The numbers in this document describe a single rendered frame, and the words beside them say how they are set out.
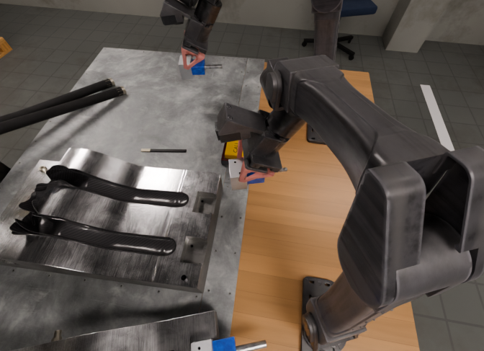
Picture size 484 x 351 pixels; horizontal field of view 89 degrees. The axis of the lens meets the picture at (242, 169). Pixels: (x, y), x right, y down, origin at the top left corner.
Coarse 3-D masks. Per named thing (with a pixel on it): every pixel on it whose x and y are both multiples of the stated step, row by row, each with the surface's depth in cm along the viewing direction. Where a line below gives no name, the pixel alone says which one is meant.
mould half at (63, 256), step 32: (64, 160) 57; (96, 160) 58; (64, 192) 53; (192, 192) 57; (0, 224) 56; (96, 224) 52; (128, 224) 54; (160, 224) 54; (192, 224) 53; (0, 256) 45; (32, 256) 46; (64, 256) 48; (96, 256) 50; (128, 256) 50; (160, 256) 50; (192, 288) 48
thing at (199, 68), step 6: (180, 60) 75; (192, 60) 77; (204, 60) 77; (180, 66) 75; (192, 66) 76; (198, 66) 75; (204, 66) 76; (210, 66) 77; (216, 66) 77; (222, 66) 78; (180, 72) 76; (186, 72) 76; (192, 72) 77; (198, 72) 77; (204, 72) 77; (186, 78) 78; (192, 78) 78
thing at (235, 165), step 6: (234, 162) 54; (240, 162) 54; (234, 168) 53; (240, 168) 53; (282, 168) 55; (234, 174) 52; (246, 174) 52; (234, 180) 53; (252, 180) 54; (258, 180) 54; (234, 186) 55; (240, 186) 55; (246, 186) 55
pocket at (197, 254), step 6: (186, 240) 52; (192, 240) 54; (198, 240) 53; (204, 240) 53; (186, 246) 53; (192, 246) 54; (198, 246) 53; (204, 246) 52; (186, 252) 53; (192, 252) 53; (198, 252) 53; (204, 252) 51; (186, 258) 52; (192, 258) 52; (198, 258) 52; (204, 258) 51; (198, 264) 51
